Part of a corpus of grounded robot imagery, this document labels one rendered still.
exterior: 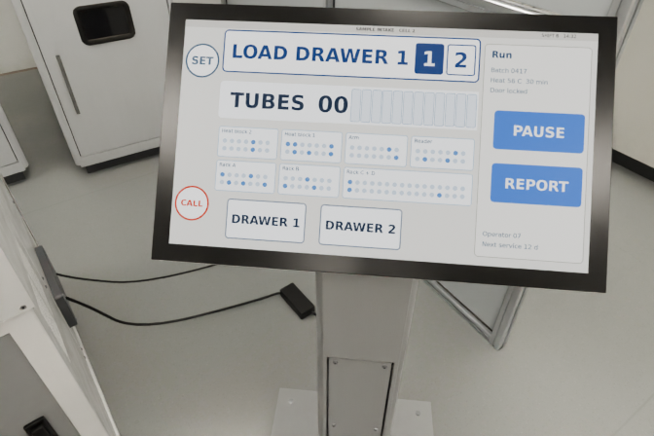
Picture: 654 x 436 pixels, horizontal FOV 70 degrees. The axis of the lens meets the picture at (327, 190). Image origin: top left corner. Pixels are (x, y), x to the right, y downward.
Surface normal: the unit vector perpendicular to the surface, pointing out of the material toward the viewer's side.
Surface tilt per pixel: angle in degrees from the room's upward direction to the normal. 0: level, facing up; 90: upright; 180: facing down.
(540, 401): 0
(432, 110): 50
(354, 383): 90
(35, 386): 90
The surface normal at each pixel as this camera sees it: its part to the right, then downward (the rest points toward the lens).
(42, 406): 0.62, 0.48
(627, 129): -0.83, 0.33
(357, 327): -0.10, 0.61
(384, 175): -0.07, -0.04
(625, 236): 0.00, -0.79
